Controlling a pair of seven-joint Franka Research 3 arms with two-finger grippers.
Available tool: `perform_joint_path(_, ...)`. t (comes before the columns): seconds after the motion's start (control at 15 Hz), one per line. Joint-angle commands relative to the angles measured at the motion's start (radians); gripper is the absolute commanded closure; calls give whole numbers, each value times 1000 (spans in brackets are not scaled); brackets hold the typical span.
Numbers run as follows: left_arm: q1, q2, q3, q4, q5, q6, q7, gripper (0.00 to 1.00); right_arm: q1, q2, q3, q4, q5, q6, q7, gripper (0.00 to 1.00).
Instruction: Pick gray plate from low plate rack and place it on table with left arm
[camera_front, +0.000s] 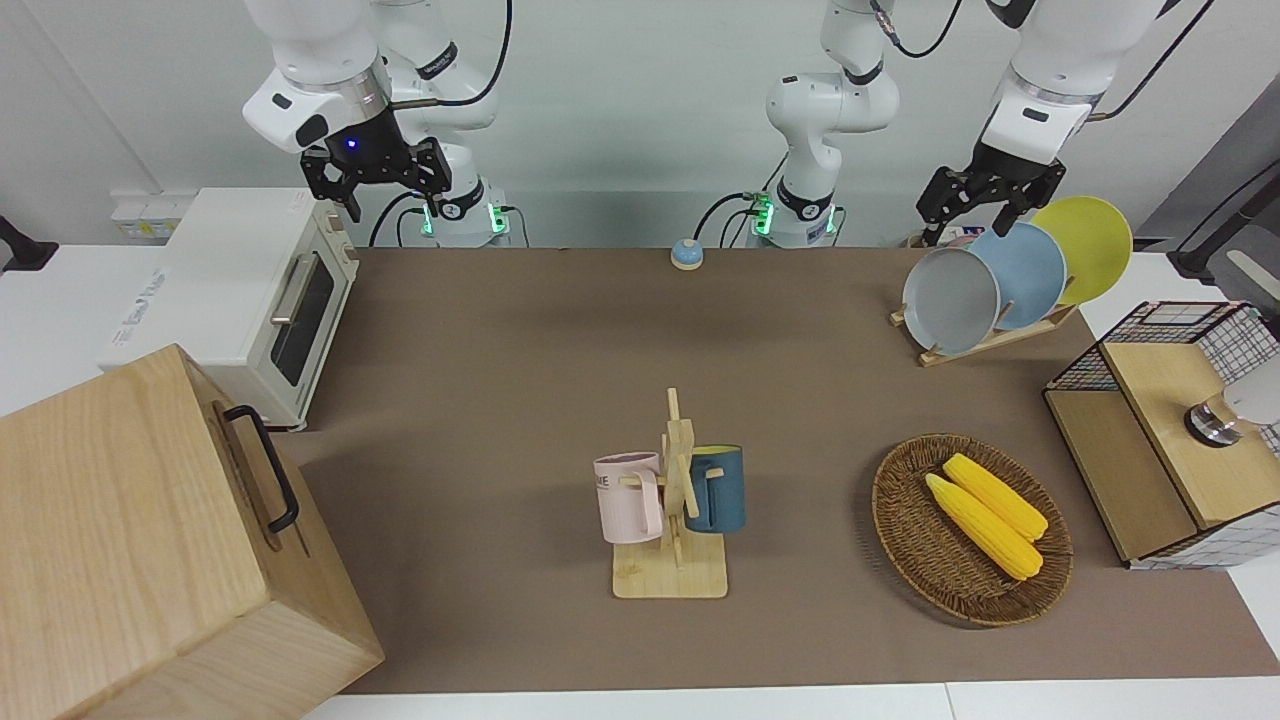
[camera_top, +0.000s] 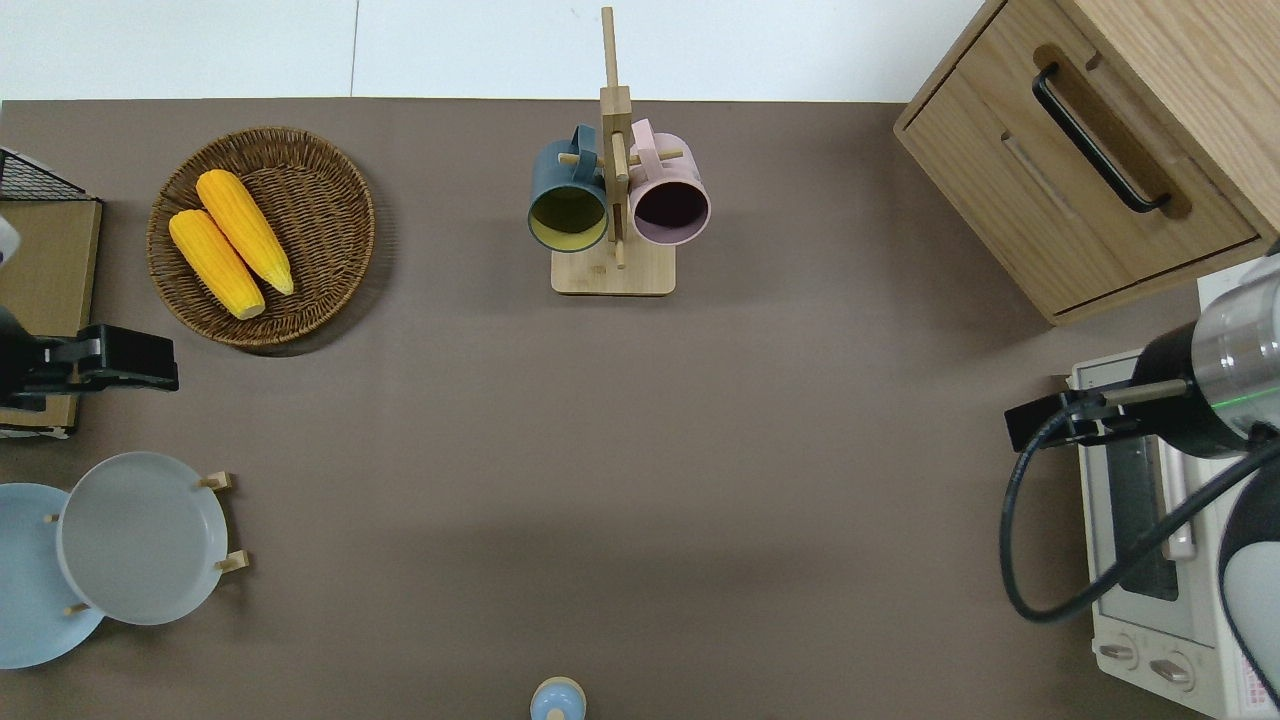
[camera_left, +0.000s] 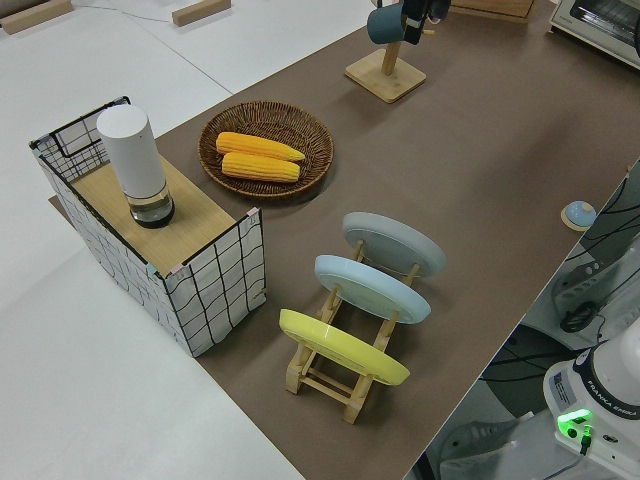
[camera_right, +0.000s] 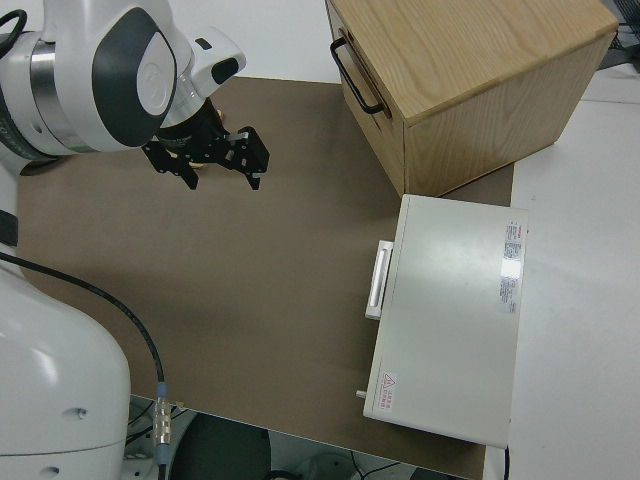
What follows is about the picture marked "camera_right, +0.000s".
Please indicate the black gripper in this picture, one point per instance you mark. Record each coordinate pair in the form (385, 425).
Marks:
(197, 135)

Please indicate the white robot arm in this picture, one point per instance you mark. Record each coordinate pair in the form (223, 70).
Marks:
(60, 75)

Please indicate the brown table mat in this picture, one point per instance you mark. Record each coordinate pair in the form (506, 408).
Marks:
(225, 275)

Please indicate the large wooden box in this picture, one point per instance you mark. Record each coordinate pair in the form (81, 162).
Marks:
(475, 65)

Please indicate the white toaster oven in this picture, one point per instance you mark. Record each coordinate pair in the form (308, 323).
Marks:
(450, 320)

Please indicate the black round pedestal base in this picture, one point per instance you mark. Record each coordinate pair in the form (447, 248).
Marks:
(225, 450)

